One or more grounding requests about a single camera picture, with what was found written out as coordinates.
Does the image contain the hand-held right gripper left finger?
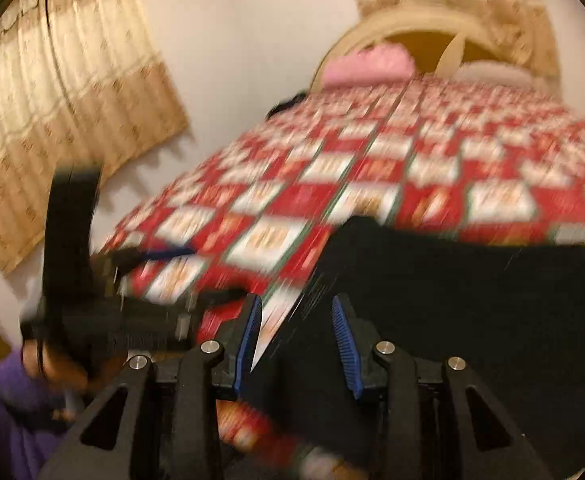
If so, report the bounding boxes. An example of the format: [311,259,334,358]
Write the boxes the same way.
[37,293,264,480]

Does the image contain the pink pillow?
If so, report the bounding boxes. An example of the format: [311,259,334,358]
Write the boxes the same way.
[321,43,416,87]

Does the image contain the cream and brown headboard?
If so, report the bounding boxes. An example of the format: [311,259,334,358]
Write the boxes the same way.
[311,2,541,92]

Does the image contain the dark cloth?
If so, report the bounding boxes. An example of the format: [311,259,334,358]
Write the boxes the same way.
[266,91,309,120]

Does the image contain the person's left hand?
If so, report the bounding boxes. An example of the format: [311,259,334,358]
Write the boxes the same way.
[21,342,126,393]

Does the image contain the striped pillow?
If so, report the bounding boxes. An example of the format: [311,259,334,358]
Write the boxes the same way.
[457,59,534,87]

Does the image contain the black pants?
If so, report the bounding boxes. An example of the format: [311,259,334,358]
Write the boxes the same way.
[237,214,585,480]

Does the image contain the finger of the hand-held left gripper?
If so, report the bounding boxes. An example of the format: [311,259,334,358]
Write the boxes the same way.
[187,286,253,312]
[115,245,196,268]

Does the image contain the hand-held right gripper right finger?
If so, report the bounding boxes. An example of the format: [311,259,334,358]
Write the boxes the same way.
[331,294,554,480]

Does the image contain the beige patterned side curtain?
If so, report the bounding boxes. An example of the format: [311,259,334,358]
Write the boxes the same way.
[0,0,191,277]

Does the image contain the red checked printed blanket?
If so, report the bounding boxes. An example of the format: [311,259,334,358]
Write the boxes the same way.
[96,74,585,480]

